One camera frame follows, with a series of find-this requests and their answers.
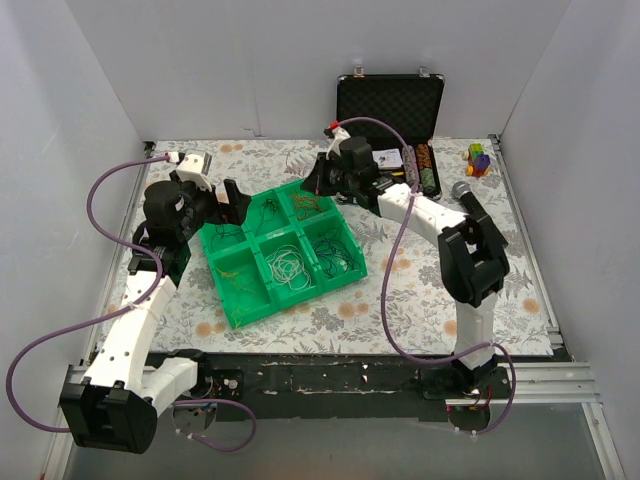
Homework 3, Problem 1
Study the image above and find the purple wire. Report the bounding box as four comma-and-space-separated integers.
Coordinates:
209, 222, 249, 251

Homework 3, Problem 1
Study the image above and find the coloured wire bundle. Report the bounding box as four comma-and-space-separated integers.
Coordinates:
292, 192, 326, 221

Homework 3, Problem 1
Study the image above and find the striped black white wire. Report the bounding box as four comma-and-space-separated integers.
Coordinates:
254, 197, 281, 234

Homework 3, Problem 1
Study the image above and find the green compartment tray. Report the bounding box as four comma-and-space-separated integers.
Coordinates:
199, 180, 367, 329

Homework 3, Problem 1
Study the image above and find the yellow wire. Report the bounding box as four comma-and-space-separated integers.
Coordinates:
214, 267, 256, 326

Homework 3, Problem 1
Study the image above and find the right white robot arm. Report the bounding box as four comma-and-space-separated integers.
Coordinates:
301, 137, 510, 398

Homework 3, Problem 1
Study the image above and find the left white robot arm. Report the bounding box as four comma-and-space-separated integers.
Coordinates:
60, 173, 251, 454

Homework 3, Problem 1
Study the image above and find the black poker chip case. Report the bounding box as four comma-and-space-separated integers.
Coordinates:
336, 67, 445, 200

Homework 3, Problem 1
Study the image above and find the black handheld microphone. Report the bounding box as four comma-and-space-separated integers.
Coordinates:
452, 181, 490, 221

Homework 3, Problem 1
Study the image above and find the colourful toy block train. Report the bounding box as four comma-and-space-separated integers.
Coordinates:
463, 143, 491, 178

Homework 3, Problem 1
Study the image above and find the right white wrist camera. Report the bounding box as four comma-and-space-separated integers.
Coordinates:
323, 121, 350, 154

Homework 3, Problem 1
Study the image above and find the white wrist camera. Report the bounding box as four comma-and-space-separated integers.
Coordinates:
323, 121, 350, 154
167, 151, 213, 193

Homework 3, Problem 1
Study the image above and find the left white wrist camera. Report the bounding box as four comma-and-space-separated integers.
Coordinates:
167, 151, 213, 193

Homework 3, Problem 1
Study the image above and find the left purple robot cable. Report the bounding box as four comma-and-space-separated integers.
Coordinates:
5, 153, 257, 452

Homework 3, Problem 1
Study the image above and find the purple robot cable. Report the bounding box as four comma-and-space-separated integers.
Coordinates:
339, 117, 516, 435
5, 153, 257, 452

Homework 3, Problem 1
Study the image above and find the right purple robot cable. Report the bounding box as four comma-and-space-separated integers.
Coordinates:
339, 117, 516, 435

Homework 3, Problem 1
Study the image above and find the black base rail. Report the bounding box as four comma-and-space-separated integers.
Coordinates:
169, 349, 515, 430

